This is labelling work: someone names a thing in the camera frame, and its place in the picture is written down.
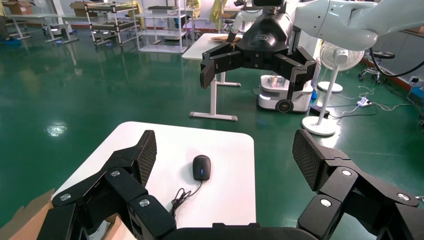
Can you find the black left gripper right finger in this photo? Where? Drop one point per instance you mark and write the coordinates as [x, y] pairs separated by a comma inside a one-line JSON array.
[[338, 185]]

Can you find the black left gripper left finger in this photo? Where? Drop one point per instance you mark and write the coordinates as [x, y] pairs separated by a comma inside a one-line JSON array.
[[126, 185]]

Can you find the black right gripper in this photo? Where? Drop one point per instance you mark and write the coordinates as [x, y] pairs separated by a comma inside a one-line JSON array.
[[265, 36]]

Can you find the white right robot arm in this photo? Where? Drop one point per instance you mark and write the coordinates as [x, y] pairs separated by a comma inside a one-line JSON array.
[[348, 23]]

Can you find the small black box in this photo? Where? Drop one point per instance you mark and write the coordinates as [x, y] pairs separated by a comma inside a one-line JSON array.
[[319, 112]]

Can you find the brown cardboard storage box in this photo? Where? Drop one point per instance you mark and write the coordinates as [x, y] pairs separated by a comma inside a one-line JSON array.
[[23, 218]]

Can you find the white wheeled background robot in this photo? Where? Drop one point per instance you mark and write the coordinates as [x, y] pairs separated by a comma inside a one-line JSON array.
[[275, 96]]

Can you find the flat brown cardboard piece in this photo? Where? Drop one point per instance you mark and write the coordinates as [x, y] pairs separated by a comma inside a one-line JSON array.
[[222, 39]]

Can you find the white printed instruction sheet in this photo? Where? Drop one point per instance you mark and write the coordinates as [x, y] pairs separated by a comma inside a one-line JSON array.
[[99, 230]]

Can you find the white T-leg table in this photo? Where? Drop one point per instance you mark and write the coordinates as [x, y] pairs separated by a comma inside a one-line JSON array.
[[213, 99]]

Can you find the yellow hanging garment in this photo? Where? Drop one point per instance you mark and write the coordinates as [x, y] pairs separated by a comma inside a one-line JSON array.
[[194, 8], [217, 13]]

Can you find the white round stand base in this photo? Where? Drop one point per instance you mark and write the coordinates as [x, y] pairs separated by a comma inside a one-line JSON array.
[[330, 87]]

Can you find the white standing fan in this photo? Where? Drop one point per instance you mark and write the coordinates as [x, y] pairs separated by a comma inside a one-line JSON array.
[[341, 54]]

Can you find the white power strip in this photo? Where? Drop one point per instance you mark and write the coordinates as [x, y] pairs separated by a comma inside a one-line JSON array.
[[364, 102]]

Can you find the white metal shelving rack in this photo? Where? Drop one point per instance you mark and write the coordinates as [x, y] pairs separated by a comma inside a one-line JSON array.
[[162, 49]]

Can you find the black swivel stool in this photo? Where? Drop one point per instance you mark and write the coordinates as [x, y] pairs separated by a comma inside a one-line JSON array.
[[384, 54]]

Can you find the metal rack with cardboard trays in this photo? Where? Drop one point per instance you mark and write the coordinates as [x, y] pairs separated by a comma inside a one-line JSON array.
[[112, 26]]

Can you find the white workbench table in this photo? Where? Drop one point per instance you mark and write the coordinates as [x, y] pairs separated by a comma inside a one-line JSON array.
[[33, 16]]

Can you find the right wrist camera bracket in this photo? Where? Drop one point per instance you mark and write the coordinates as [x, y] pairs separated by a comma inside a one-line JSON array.
[[269, 2]]

